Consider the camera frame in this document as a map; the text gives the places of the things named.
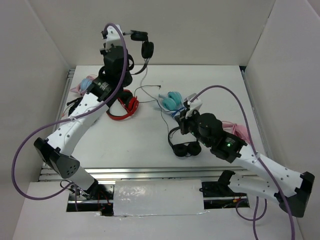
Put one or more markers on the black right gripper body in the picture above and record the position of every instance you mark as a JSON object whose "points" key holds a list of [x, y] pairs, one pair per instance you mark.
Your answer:
{"points": [[190, 124]]}

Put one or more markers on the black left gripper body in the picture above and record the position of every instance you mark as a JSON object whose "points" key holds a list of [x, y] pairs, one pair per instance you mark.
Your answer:
{"points": [[128, 78]]}

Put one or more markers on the black taped headphones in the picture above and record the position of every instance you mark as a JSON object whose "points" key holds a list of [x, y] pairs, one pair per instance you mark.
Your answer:
{"points": [[147, 51]]}

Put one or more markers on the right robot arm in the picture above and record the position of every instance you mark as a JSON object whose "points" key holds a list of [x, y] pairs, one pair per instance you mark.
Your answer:
{"points": [[290, 189]]}

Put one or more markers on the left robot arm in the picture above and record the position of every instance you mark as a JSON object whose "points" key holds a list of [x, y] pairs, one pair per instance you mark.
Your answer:
{"points": [[56, 150]]}

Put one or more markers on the small black headphones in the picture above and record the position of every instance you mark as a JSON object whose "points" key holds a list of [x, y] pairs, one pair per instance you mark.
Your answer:
{"points": [[185, 149]]}

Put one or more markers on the teal and white headphones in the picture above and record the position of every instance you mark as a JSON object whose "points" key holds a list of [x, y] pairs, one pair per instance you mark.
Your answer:
{"points": [[170, 104]]}

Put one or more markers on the blue and pink headphones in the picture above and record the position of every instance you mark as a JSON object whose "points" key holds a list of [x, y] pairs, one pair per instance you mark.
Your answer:
{"points": [[81, 88]]}

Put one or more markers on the red and black headphones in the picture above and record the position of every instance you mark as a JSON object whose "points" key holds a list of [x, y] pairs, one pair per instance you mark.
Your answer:
{"points": [[129, 102]]}

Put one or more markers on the black gaming headset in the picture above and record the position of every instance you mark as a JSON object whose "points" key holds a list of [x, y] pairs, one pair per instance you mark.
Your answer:
{"points": [[71, 106]]}

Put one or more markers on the white foil cover plate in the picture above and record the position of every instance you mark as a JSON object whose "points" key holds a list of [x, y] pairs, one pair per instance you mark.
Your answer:
{"points": [[157, 198]]}

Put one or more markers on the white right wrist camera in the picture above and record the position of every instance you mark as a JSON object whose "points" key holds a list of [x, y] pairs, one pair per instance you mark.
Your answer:
{"points": [[191, 103]]}

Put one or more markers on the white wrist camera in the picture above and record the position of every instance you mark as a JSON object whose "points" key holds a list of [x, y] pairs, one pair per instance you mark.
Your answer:
{"points": [[111, 38], [191, 103]]}

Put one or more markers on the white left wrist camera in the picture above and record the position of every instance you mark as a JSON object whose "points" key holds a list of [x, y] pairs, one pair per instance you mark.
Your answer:
{"points": [[111, 38]]}

